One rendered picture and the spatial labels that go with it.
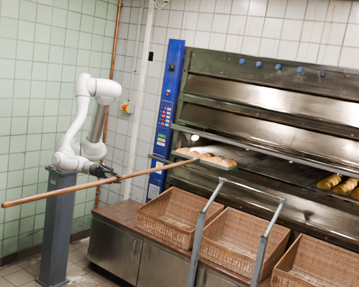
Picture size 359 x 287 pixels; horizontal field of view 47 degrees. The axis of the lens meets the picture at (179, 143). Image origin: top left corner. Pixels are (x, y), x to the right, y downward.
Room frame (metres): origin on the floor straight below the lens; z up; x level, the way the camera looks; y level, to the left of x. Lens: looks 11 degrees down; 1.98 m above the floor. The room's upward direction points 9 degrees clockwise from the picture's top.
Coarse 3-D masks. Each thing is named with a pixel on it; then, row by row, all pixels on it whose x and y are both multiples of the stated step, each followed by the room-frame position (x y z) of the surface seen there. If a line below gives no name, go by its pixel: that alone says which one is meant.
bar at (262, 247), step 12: (192, 168) 3.11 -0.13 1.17; (228, 180) 2.93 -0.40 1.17; (216, 192) 2.89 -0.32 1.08; (264, 192) 2.77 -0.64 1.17; (204, 216) 2.77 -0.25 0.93; (276, 216) 2.61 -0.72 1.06; (264, 240) 2.49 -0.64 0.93; (192, 252) 2.77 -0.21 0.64; (264, 252) 2.51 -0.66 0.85; (192, 264) 2.76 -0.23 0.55; (192, 276) 2.75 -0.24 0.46; (252, 276) 2.51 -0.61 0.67
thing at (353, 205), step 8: (240, 168) 3.34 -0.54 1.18; (248, 176) 3.24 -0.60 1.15; (256, 176) 3.20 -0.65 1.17; (264, 176) 3.19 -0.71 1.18; (280, 184) 3.09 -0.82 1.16; (288, 184) 3.05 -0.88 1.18; (304, 192) 2.98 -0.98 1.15; (312, 192) 2.95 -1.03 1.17; (320, 192) 2.96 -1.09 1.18; (328, 200) 2.88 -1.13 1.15; (336, 200) 2.85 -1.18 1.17; (344, 200) 2.84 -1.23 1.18; (352, 208) 2.79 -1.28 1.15
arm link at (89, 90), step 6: (78, 78) 2.87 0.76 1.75; (84, 78) 2.86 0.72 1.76; (90, 78) 2.88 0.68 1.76; (78, 84) 2.84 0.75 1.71; (84, 84) 2.84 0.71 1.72; (90, 84) 2.85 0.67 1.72; (78, 90) 2.82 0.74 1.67; (84, 90) 2.82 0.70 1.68; (90, 90) 2.84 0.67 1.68; (90, 96) 2.89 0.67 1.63
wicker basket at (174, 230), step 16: (176, 192) 3.55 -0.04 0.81; (144, 208) 3.29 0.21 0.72; (160, 208) 3.48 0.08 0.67; (176, 208) 3.50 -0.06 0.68; (192, 208) 3.42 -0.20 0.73; (144, 224) 3.16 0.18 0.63; (160, 224) 3.07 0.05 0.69; (176, 224) 3.36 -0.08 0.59; (192, 224) 3.37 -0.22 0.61; (176, 240) 2.97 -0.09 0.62; (192, 240) 2.94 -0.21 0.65
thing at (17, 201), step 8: (192, 160) 3.23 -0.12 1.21; (152, 168) 2.80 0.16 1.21; (160, 168) 2.86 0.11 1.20; (168, 168) 2.94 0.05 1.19; (128, 176) 2.56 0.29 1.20; (136, 176) 2.63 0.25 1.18; (80, 184) 2.23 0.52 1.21; (88, 184) 2.26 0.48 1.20; (96, 184) 2.32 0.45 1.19; (48, 192) 2.03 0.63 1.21; (56, 192) 2.07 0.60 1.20; (64, 192) 2.11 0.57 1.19; (16, 200) 1.87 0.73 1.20; (24, 200) 1.90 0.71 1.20; (32, 200) 1.94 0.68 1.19
